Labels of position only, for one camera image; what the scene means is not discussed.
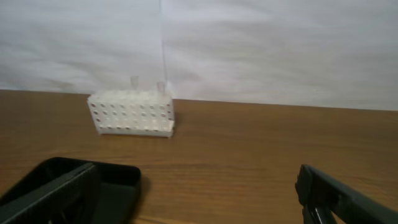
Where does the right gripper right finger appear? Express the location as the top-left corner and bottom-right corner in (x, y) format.
(294, 164), (398, 224)

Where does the white test tube rack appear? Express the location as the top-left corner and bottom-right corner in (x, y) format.
(86, 89), (175, 138)

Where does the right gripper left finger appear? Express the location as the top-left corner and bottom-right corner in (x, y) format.
(0, 162), (101, 224)

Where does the black tray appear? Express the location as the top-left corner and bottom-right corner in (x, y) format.
(0, 157), (142, 224)

